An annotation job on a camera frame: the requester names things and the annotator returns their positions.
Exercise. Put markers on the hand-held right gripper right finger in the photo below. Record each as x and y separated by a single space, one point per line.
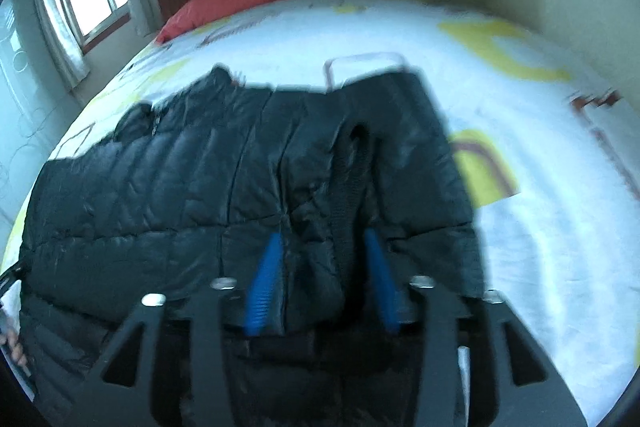
377 277

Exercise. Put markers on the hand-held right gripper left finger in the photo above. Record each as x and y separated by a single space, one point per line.
262 277

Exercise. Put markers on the black puffer jacket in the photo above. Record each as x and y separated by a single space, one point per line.
200 182

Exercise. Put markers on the person's left hand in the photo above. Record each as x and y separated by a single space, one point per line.
12 344

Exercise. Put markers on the bed with patterned sheet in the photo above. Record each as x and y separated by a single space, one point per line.
525 207

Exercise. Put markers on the frosted glass wardrobe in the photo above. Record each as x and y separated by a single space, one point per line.
25 97

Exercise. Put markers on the red pillow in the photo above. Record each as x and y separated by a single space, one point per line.
240 7

